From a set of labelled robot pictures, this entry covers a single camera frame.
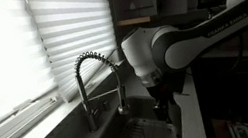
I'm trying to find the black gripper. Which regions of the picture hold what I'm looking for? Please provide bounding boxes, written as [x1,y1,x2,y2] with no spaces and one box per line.
[146,80,178,125]

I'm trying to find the metal sink bottom grid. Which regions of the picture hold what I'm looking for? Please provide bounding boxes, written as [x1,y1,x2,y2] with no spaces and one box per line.
[118,110,179,138]

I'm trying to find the stainless steel sink basin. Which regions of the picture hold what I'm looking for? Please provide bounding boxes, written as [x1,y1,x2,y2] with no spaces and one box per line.
[78,87,185,138]

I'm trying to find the small dark sink button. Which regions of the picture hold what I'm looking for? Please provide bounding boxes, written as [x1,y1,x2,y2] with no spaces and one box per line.
[102,100,112,112]

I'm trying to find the colourful items on floor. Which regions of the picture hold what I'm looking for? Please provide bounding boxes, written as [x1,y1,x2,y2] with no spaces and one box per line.
[225,117,248,138]

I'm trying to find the chrome spring kitchen faucet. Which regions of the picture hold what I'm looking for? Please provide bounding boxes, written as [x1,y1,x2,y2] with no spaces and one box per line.
[70,45,133,134]

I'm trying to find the wooden shelf board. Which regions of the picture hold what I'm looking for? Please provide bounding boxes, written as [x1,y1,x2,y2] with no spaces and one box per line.
[115,15,153,29]

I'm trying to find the glass cake dome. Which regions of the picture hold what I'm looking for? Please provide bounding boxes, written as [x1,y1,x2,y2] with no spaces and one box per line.
[126,0,156,18]

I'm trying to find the narrow white pleated window blind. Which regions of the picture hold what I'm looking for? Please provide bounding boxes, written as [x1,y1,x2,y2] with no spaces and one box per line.
[24,0,126,107]

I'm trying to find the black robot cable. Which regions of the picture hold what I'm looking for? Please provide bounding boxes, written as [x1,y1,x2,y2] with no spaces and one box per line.
[223,32,248,73]

